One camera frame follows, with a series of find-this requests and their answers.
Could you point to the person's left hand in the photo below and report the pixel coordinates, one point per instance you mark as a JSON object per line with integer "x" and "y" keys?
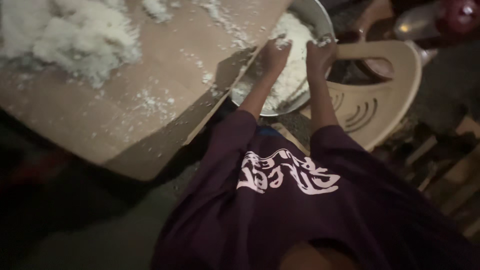
{"x": 274, "y": 56}

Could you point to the person's right hand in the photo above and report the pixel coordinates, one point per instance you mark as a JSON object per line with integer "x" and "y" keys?
{"x": 319, "y": 56}

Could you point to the person's right fingers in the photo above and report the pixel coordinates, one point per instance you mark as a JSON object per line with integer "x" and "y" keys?
{"x": 325, "y": 40}

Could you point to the person's left fingers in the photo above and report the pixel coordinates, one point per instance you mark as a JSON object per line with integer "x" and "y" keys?
{"x": 282, "y": 42}

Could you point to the large metal bowl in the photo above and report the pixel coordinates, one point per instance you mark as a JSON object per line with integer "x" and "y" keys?
{"x": 300, "y": 26}

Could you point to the white grated mass in bowl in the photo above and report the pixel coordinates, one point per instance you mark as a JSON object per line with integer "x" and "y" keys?
{"x": 292, "y": 71}

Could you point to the beige plastic chair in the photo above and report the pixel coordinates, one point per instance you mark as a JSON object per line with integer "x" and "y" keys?
{"x": 371, "y": 97}

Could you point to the shiny metal vessel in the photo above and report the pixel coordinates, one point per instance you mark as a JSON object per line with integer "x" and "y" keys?
{"x": 412, "y": 24}

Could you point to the red round object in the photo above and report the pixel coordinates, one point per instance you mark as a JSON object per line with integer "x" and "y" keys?
{"x": 462, "y": 15}

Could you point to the brown cardboard sheet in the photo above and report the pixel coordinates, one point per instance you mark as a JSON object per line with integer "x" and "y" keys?
{"x": 150, "y": 86}

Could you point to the dark purple printed shirt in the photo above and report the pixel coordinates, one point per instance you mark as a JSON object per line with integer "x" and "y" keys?
{"x": 300, "y": 198}

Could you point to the wooden planks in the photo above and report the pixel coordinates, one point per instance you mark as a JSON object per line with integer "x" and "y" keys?
{"x": 450, "y": 168}

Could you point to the heap of white grated mass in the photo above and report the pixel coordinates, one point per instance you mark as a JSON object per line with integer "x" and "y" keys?
{"x": 75, "y": 37}

